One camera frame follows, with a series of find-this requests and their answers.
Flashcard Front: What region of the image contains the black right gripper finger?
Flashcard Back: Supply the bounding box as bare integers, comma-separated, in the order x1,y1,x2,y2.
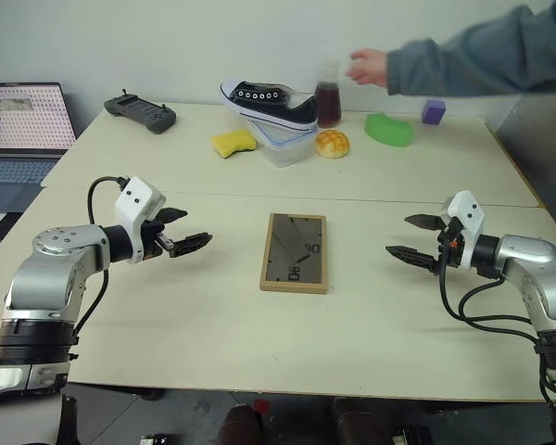
385,245,442,275
403,213,445,232

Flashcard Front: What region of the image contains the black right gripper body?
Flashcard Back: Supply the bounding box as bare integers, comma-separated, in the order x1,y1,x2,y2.
436,217,465,268

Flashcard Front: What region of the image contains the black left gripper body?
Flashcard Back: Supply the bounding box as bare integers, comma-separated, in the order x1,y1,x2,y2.
141,219,174,260

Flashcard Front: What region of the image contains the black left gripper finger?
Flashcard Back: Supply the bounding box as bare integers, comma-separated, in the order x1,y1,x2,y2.
157,207,188,224
170,232,213,259

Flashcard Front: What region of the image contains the laptop computer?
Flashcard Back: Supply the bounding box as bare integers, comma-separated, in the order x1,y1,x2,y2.
0,82,79,213

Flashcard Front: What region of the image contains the person's bare hand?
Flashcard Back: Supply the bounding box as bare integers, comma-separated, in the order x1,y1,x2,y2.
344,48,391,88

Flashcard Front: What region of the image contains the yellow sponge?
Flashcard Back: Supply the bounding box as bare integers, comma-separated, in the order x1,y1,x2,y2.
211,129,258,160

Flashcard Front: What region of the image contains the green curved block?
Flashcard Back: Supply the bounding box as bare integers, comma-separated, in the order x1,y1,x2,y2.
364,112,415,148

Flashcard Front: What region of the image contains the wooden framed clock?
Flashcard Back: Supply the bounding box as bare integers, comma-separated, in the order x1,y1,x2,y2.
259,212,329,295

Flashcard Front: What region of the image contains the grey handheld game controller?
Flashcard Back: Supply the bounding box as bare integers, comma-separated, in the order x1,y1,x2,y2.
103,88,177,135

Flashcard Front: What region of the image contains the purple cube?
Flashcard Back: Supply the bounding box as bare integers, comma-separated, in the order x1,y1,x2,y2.
421,98,448,126

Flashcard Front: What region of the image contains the round bread bun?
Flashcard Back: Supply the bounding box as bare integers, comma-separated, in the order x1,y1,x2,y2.
314,130,352,160

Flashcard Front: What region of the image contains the clear plastic food container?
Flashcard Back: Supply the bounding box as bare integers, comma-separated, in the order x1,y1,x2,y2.
246,118,320,170

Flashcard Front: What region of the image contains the black and white sneaker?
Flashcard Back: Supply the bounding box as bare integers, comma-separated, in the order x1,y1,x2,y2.
219,81,319,133

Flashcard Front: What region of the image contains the bottle of brown liquid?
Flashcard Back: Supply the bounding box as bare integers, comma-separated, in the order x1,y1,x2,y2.
314,52,343,130

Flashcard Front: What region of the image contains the dark rounded shape under table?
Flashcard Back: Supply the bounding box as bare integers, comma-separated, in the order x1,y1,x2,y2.
220,402,263,445

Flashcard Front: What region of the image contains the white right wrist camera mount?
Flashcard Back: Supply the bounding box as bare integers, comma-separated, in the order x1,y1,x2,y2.
440,189,486,271

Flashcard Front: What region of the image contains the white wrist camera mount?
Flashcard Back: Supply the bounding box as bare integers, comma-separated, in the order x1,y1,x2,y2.
440,189,486,271
114,176,167,265

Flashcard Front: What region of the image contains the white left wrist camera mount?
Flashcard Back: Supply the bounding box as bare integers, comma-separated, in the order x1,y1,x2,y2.
114,176,167,265

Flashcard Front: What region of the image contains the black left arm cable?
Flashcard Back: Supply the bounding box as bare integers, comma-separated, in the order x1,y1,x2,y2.
72,176,129,339

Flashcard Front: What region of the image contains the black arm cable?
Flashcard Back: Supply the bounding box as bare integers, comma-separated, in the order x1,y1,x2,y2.
438,259,556,407
72,176,129,339

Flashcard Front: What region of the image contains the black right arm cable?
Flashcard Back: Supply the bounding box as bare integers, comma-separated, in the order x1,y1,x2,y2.
438,259,556,407

